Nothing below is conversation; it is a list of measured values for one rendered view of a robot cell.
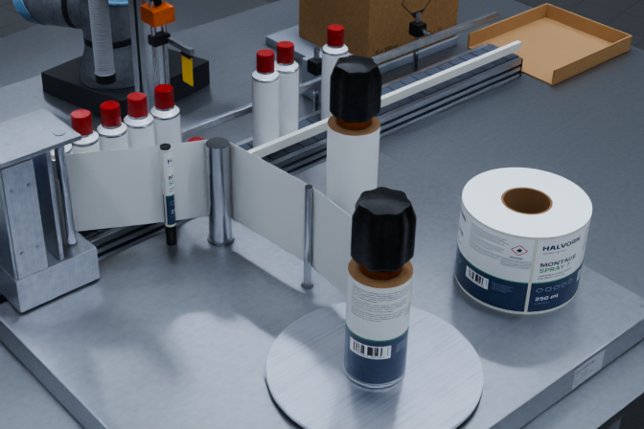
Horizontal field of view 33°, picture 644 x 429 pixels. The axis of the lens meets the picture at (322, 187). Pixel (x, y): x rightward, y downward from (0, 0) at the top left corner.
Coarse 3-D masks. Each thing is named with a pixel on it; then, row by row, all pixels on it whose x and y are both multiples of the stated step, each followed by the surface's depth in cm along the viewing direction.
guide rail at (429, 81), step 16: (512, 48) 243; (464, 64) 234; (480, 64) 237; (432, 80) 228; (384, 96) 220; (400, 96) 223; (304, 128) 208; (320, 128) 210; (272, 144) 203; (288, 144) 206
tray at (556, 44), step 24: (504, 24) 267; (528, 24) 273; (552, 24) 273; (576, 24) 271; (600, 24) 265; (528, 48) 261; (552, 48) 261; (576, 48) 261; (600, 48) 262; (624, 48) 260; (528, 72) 250; (552, 72) 250; (576, 72) 249
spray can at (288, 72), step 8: (280, 48) 199; (288, 48) 199; (280, 56) 200; (288, 56) 200; (280, 64) 201; (288, 64) 201; (296, 64) 202; (280, 72) 201; (288, 72) 201; (296, 72) 202; (280, 80) 202; (288, 80) 202; (296, 80) 203; (280, 88) 203; (288, 88) 203; (296, 88) 204; (280, 96) 204; (288, 96) 204; (296, 96) 205; (280, 104) 205; (288, 104) 204; (296, 104) 206; (280, 112) 205; (288, 112) 205; (296, 112) 207; (280, 120) 206; (288, 120) 206; (296, 120) 208; (280, 128) 207; (288, 128) 207; (296, 128) 209; (280, 136) 208
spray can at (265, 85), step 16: (272, 64) 197; (256, 80) 198; (272, 80) 198; (256, 96) 200; (272, 96) 200; (256, 112) 202; (272, 112) 201; (256, 128) 204; (272, 128) 203; (256, 144) 205
